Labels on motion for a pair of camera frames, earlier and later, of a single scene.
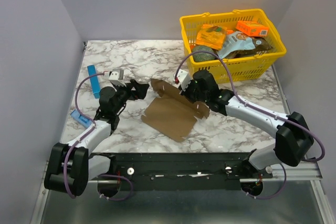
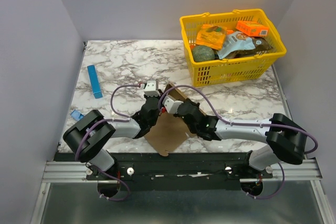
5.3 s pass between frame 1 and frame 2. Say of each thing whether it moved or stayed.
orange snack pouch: stayed
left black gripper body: moved
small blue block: stayed
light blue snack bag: stayed
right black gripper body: moved
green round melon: stayed
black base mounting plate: stayed
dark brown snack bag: stayed
